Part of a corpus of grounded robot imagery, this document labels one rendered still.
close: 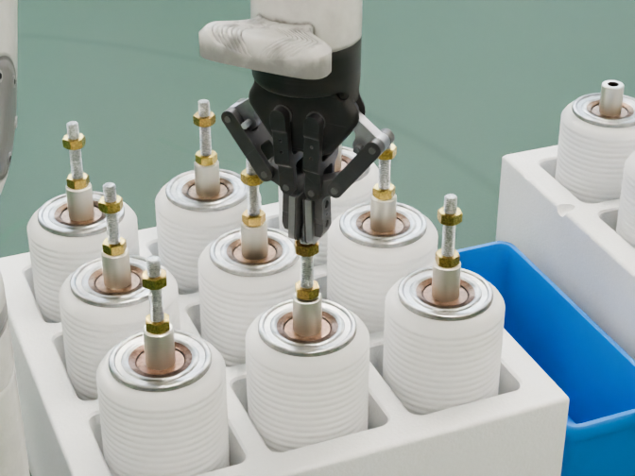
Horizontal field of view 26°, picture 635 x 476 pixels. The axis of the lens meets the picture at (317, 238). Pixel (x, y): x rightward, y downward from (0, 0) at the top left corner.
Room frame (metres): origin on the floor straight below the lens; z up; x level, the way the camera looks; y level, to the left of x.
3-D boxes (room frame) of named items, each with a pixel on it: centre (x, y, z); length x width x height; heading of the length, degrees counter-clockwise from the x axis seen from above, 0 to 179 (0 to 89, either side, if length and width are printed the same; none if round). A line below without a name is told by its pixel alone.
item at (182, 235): (1.09, 0.10, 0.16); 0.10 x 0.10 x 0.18
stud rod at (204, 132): (1.09, 0.10, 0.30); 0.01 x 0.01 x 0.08
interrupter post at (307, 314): (0.87, 0.01, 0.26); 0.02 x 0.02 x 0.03
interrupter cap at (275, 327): (0.87, 0.01, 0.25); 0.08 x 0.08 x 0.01
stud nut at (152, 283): (0.83, 0.12, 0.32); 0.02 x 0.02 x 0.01; 66
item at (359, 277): (1.03, -0.06, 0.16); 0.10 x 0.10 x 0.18
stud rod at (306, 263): (0.87, 0.01, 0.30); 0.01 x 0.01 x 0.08
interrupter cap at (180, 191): (1.09, 0.10, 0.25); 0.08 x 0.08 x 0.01
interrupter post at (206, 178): (1.09, 0.10, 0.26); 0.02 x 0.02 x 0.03
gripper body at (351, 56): (0.87, 0.01, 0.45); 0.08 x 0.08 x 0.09
